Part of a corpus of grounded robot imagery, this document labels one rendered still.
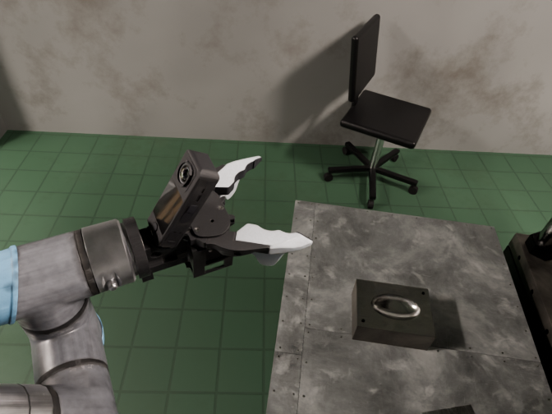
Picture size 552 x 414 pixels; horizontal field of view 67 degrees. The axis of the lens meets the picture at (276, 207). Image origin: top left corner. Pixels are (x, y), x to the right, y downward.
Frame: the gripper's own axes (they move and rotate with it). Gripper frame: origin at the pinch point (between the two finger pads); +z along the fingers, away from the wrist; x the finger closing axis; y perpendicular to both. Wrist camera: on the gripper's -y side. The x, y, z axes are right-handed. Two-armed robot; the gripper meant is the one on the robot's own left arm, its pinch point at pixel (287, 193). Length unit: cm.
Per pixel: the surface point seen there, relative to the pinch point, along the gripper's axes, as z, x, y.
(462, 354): 53, 21, 63
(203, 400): -6, -16, 149
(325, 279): 32, -14, 68
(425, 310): 47, 8, 58
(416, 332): 41, 12, 57
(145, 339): -21, -53, 154
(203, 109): 57, -195, 149
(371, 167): 144, -109, 150
